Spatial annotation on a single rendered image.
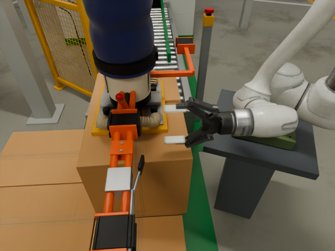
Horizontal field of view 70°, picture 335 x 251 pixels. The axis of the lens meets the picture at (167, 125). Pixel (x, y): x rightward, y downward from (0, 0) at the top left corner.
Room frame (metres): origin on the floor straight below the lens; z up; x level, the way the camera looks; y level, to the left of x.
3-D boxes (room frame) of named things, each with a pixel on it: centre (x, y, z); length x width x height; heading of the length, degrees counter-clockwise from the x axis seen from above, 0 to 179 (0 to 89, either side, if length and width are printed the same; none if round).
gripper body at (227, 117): (0.56, -0.16, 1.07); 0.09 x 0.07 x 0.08; 93
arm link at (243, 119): (0.57, -0.23, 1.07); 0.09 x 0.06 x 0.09; 3
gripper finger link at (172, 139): (0.55, -0.02, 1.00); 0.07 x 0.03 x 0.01; 93
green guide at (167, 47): (2.71, 0.00, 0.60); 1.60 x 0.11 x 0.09; 4
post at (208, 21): (1.77, -0.29, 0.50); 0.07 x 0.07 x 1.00; 4
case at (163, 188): (0.80, 0.14, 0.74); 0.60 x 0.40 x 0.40; 5
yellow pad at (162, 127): (0.81, 0.06, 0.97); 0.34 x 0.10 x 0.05; 4
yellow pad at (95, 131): (0.80, 0.25, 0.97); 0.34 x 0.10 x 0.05; 4
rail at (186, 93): (2.36, -0.08, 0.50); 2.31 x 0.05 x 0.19; 4
